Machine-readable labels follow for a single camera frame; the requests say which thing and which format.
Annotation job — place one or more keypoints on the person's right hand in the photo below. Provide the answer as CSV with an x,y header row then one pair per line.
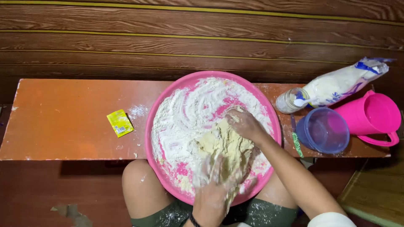
x,y
249,127

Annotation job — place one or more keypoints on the small yellow sachet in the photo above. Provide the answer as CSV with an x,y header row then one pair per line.
x,y
120,123

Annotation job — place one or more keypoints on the black wristband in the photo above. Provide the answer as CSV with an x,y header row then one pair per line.
x,y
193,220

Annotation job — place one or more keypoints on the green-edged wooden board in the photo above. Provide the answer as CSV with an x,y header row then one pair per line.
x,y
375,192

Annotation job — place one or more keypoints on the clear plastic flour bag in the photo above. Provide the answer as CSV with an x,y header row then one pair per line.
x,y
337,83

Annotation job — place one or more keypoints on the person's left fingers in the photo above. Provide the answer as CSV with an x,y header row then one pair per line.
x,y
221,170

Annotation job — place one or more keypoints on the green shorts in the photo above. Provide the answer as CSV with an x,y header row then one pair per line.
x,y
268,216

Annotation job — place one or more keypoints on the person's right fingers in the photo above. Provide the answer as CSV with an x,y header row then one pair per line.
x,y
235,116

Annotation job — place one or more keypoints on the glass jar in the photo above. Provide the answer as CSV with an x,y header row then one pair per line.
x,y
285,102

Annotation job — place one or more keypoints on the pale yellow dough lump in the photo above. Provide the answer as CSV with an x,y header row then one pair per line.
x,y
225,143

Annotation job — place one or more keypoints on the white plastic spoon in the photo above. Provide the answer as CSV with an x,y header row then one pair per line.
x,y
303,102

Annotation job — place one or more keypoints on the person's leg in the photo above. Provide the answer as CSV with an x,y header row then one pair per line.
x,y
276,192
142,186

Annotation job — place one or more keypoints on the loose white flour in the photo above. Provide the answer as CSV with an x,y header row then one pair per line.
x,y
186,116

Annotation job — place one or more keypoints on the blue translucent plastic container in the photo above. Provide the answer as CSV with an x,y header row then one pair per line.
x,y
323,131

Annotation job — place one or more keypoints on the pink plastic jug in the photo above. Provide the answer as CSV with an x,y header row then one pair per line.
x,y
372,116

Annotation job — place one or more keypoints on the round pink plastic basin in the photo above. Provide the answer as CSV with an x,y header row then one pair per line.
x,y
157,104

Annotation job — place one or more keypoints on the person's left leg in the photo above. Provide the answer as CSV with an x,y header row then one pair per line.
x,y
142,186

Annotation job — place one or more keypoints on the white sleeve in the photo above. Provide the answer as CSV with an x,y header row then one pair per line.
x,y
331,220

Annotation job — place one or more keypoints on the person's right leg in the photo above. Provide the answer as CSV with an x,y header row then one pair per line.
x,y
276,192

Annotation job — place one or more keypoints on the person's left hand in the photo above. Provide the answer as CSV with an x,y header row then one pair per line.
x,y
212,192

